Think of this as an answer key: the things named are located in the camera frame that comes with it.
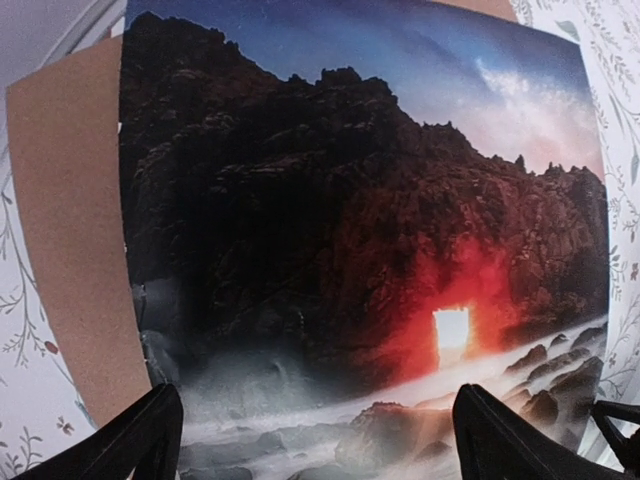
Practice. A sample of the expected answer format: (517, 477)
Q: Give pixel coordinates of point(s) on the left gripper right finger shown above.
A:
(493, 442)

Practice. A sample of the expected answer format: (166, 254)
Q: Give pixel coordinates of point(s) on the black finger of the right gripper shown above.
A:
(626, 449)

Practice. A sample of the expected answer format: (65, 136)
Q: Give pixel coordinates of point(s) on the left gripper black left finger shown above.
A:
(143, 442)

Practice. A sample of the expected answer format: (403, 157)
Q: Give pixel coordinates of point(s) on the landscape photo print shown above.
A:
(336, 213)

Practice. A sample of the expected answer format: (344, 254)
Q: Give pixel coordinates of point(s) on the brown cardboard backing board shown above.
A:
(63, 151)

